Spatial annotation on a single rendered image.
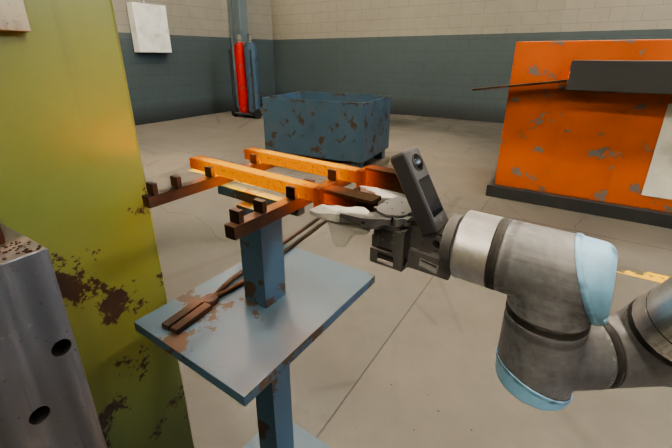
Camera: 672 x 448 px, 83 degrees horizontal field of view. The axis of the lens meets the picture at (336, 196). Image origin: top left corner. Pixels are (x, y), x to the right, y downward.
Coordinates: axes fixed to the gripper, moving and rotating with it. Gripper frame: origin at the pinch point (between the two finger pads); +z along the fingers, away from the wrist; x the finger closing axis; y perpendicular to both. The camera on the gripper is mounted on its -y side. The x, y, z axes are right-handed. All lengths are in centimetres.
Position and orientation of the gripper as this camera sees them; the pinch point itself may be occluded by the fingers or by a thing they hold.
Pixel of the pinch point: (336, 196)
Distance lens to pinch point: 60.1
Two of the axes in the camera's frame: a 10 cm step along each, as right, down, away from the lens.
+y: 0.0, 9.4, 3.5
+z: -8.1, -2.0, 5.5
